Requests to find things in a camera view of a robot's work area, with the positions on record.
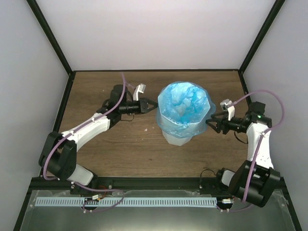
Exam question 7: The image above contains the blue plastic trash bag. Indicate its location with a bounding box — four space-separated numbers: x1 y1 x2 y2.
156 81 216 138

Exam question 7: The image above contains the black mounting rail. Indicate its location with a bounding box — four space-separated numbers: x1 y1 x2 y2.
28 177 227 196

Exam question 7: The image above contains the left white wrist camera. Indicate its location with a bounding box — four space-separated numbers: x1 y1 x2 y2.
133 83 146 101

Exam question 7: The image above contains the black enclosure frame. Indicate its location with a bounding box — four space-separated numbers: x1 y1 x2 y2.
14 0 304 231

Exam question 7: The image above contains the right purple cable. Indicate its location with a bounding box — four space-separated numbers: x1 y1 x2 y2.
221 90 285 213

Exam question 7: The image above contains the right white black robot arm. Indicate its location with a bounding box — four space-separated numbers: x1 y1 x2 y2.
206 99 281 207

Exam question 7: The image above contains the light blue slotted cable duct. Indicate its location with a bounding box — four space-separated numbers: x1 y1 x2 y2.
35 197 217 208

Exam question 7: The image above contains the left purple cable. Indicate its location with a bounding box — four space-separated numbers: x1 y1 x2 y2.
42 72 135 214

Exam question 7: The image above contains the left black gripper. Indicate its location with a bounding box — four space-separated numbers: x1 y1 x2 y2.
120 98 159 115

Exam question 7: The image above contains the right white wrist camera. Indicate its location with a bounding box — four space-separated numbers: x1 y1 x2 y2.
220 99 235 121

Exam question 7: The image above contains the white plastic trash bin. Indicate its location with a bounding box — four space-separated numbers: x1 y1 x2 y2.
162 131 192 146

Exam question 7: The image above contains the purple cable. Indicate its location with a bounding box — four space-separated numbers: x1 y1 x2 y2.
42 72 135 214
221 90 285 213

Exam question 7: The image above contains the grey metal front plate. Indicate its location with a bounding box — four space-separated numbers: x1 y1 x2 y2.
17 191 295 231

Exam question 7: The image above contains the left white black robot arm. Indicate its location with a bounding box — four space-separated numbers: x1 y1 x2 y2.
38 84 158 194

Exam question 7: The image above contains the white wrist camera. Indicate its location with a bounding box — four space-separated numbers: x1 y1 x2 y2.
133 83 146 101
220 99 235 121

